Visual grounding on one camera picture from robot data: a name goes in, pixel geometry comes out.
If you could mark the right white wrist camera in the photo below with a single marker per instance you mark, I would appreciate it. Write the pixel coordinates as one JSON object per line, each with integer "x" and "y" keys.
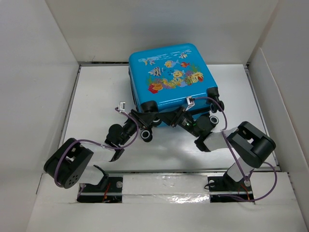
{"x": 190, "y": 102}

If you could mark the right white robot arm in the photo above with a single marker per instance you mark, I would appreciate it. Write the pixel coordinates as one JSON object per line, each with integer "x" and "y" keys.
{"x": 249, "y": 146}

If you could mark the metal base rail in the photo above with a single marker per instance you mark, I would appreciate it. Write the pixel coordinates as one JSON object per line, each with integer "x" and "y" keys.
{"x": 166, "y": 188}

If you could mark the blue kids suitcase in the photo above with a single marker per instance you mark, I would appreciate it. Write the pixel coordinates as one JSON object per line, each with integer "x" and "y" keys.
{"x": 162, "y": 78}

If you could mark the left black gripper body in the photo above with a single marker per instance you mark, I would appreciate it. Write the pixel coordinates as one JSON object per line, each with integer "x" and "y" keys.
{"x": 130, "y": 128}

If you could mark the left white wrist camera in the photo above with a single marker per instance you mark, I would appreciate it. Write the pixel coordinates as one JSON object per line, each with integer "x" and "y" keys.
{"x": 121, "y": 107}

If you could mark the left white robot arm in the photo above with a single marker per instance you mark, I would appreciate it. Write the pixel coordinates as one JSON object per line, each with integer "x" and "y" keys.
{"x": 69, "y": 162}

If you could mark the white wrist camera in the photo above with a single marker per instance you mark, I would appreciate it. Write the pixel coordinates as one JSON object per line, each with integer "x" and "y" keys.
{"x": 121, "y": 107}
{"x": 190, "y": 102}

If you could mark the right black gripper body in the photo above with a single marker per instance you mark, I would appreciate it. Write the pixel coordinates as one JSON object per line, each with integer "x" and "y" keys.
{"x": 187, "y": 122}

